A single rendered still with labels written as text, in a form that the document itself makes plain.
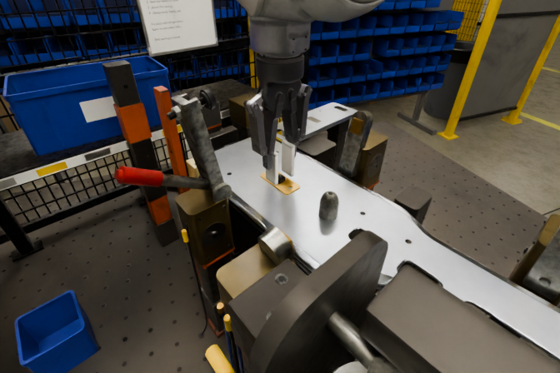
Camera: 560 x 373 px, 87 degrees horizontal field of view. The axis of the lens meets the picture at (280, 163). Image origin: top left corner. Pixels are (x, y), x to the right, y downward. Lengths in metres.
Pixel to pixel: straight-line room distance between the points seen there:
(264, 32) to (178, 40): 0.58
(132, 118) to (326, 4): 0.53
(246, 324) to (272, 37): 0.34
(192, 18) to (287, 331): 0.92
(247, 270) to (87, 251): 0.71
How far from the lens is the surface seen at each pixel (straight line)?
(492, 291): 0.50
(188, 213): 0.46
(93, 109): 0.76
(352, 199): 0.56
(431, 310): 0.21
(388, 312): 0.20
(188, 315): 0.77
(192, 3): 1.01
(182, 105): 0.39
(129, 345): 0.78
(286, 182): 0.58
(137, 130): 0.71
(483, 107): 3.51
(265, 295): 0.27
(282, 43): 0.43
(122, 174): 0.41
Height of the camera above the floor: 1.35
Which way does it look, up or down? 33 degrees down
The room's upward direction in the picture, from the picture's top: straight up
